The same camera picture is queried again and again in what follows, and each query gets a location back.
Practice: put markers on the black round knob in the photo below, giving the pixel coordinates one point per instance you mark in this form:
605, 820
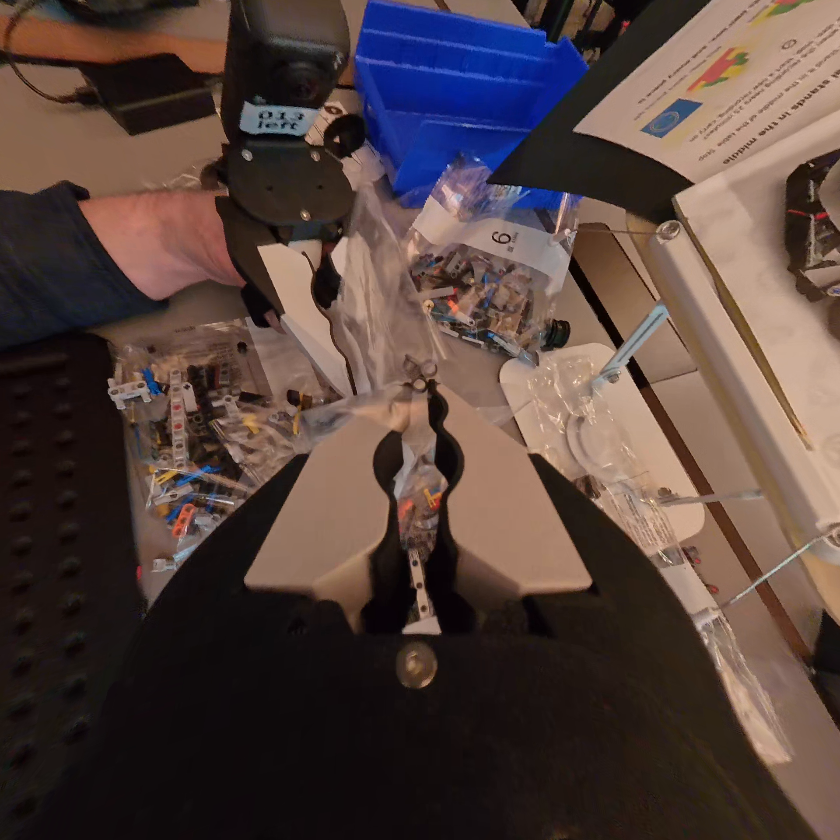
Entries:
558, 334

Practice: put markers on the white sticker sheet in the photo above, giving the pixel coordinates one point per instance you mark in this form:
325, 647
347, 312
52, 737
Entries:
374, 170

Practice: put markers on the black power adapter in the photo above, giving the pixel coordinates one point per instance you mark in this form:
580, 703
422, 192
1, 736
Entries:
157, 95

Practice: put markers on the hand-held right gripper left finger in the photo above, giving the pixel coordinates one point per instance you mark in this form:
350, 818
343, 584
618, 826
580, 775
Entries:
315, 525

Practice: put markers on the white rod with ball end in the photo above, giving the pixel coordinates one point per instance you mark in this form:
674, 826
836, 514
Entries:
781, 568

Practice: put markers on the person's left hand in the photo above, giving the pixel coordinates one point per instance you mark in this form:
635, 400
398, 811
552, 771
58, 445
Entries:
170, 243

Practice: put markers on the white printed paper sheet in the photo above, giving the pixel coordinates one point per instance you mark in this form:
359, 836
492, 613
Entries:
722, 98

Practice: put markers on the black pointed panel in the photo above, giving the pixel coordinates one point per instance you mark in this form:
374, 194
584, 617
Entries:
590, 151

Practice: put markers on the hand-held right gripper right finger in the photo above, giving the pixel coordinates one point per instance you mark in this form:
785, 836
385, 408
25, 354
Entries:
518, 525

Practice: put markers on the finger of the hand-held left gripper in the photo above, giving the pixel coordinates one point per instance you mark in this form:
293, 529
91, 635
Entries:
331, 269
295, 295

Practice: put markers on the blue plastic bin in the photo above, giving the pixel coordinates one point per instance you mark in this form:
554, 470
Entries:
446, 85

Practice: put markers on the white rounded container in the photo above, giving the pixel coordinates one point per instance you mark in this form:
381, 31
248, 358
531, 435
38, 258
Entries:
709, 341

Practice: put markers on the white lego connector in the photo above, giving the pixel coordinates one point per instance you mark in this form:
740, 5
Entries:
164, 564

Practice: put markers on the person's left forearm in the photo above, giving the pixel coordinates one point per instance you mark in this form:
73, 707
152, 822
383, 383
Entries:
59, 262

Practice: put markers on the dark perforated panel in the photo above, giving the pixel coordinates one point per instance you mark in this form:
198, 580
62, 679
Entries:
65, 558

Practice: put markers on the small open parts bag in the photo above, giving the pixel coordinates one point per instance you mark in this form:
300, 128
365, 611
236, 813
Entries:
197, 426

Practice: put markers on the empty clear plastic bag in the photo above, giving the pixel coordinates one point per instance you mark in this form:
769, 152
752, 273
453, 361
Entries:
590, 426

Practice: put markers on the light blue slotted bar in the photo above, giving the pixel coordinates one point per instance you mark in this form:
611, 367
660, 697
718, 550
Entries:
633, 344
709, 499

